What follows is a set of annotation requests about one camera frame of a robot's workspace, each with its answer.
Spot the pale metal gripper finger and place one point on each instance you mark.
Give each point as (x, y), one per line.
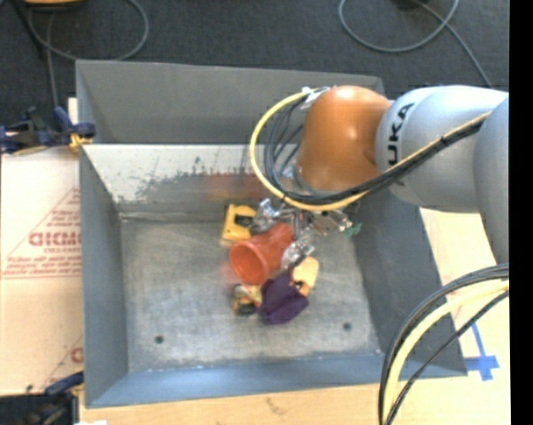
(296, 253)
(268, 214)

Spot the orange plastic cup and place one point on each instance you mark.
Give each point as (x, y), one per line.
(260, 255)

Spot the cream and orange toy food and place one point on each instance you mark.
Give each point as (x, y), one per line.
(307, 272)

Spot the purple cloth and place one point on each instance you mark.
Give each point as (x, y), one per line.
(282, 301)

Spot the small yellow and black toy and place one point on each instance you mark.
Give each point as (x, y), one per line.
(245, 298)

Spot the grey metal bin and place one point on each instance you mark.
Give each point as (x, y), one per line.
(182, 290)

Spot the brown cardboard board, red print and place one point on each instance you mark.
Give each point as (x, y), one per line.
(36, 259)

